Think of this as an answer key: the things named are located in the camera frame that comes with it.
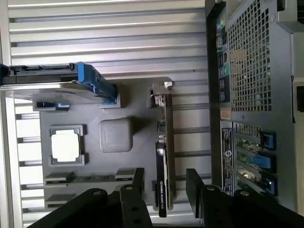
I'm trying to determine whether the hard disk with blue caddy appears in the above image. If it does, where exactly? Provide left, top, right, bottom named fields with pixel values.
left=0, top=62, right=117, bottom=105

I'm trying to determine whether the grey rounded square block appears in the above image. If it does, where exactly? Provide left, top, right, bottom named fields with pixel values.
left=98, top=118, right=134, bottom=153

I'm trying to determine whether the grey printed parts rack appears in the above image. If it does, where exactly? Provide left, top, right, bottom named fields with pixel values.
left=32, top=77, right=176, bottom=212

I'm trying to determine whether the black graphics card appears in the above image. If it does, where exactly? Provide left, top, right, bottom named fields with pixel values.
left=150, top=82, right=174, bottom=218

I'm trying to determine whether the black service label sticker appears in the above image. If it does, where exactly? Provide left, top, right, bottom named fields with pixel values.
left=220, top=120, right=235, bottom=197

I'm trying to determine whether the green RAM stick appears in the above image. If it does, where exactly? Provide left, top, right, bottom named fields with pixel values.
left=46, top=175, right=133, bottom=184

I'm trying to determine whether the grey open PC case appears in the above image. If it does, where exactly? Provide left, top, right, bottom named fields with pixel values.
left=205, top=0, right=304, bottom=213

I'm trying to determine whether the silver CPU chip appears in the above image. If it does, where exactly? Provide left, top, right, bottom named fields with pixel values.
left=51, top=129, right=81, bottom=164

